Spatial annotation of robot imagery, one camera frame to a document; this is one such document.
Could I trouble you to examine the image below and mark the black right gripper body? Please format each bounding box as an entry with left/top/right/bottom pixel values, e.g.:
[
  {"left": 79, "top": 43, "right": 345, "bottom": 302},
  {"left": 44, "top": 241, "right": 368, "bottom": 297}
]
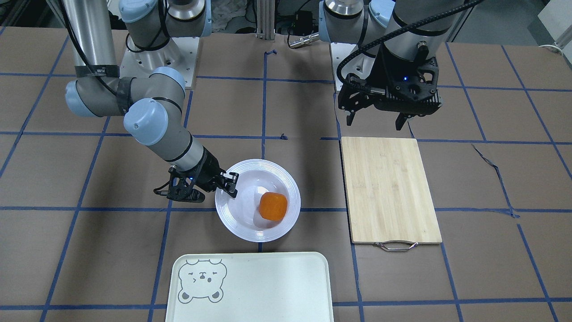
[{"left": 153, "top": 148, "right": 226, "bottom": 203}]

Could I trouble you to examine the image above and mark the aluminium frame post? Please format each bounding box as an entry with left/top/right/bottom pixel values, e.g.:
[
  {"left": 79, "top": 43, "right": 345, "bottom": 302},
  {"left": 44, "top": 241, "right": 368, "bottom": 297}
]
[{"left": 256, "top": 0, "right": 276, "bottom": 42}]

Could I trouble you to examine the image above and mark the white ribbed plastic plate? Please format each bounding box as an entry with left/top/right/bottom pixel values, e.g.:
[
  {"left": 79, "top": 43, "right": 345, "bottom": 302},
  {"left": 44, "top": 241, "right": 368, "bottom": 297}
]
[{"left": 215, "top": 159, "right": 302, "bottom": 242}]

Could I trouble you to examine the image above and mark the bamboo cutting board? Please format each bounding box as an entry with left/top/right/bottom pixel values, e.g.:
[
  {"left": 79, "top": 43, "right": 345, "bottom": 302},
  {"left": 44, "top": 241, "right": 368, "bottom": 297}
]
[{"left": 341, "top": 136, "right": 442, "bottom": 244}]

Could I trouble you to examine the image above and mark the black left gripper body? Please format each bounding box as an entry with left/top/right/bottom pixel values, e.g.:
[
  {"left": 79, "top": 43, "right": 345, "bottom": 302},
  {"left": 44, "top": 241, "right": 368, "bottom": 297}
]
[{"left": 338, "top": 45, "right": 442, "bottom": 118}]

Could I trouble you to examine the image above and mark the cream bear print tray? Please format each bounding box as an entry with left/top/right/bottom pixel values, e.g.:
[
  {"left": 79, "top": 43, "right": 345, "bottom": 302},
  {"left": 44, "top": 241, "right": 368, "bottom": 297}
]
[{"left": 166, "top": 251, "right": 334, "bottom": 322}]

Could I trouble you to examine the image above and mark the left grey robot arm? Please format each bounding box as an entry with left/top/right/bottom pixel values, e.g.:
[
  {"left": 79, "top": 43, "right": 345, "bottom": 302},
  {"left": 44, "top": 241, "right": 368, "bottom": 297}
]
[{"left": 317, "top": 0, "right": 480, "bottom": 131}]

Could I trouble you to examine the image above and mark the orange fruit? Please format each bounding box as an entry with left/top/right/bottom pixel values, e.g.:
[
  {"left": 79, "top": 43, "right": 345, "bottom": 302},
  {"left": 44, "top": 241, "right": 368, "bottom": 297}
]
[{"left": 259, "top": 192, "right": 288, "bottom": 221}]

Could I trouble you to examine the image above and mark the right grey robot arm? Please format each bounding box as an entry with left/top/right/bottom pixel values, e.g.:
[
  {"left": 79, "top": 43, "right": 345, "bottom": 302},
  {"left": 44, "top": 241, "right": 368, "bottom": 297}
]
[{"left": 56, "top": 0, "right": 239, "bottom": 203}]

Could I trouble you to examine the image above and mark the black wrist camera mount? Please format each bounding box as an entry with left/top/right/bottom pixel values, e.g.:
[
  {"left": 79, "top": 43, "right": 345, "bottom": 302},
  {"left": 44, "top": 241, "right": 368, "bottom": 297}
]
[{"left": 153, "top": 165, "right": 206, "bottom": 203}]

